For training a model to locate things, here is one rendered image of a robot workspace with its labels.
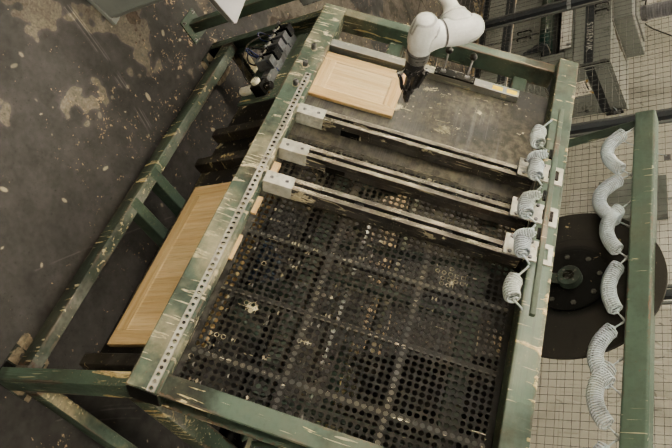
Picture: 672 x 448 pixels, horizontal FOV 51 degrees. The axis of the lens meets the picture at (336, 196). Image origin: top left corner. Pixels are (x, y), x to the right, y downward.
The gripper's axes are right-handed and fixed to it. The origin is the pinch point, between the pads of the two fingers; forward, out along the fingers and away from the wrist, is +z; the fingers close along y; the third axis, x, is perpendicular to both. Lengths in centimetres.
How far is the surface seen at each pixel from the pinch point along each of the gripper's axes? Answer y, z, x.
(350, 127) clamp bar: -18.3, 30.4, 8.5
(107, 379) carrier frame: -124, 30, -88
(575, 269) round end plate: 74, 58, -62
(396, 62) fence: 14, 39, 51
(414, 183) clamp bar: 2.0, 28.0, -25.4
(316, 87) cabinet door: -28, 38, 39
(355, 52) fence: -4, 40, 60
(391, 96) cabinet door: 6.7, 38.5, 29.9
